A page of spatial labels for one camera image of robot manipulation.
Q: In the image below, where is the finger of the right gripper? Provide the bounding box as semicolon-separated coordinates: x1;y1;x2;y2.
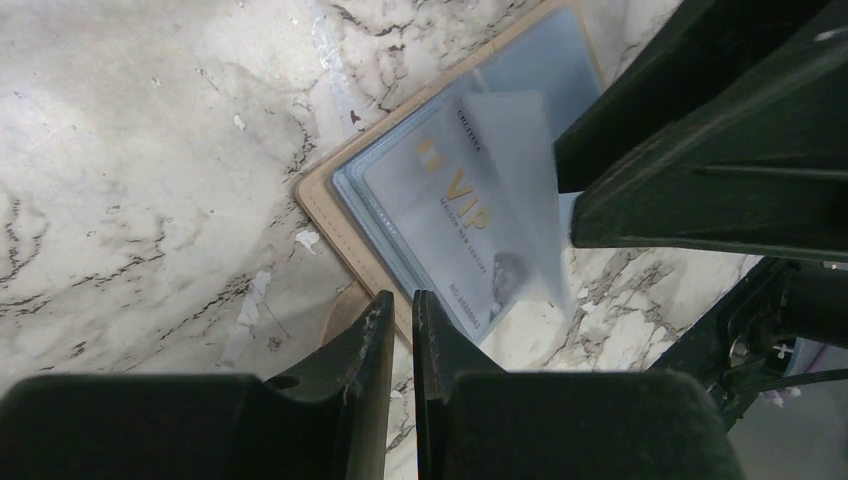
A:
554;0;826;193

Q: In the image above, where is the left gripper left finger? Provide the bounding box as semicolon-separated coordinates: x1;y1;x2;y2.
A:
1;291;394;479

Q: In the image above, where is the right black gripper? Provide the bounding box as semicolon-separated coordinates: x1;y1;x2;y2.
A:
571;1;847;427

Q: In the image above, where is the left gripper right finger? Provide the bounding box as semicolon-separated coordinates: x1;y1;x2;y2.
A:
412;290;743;479

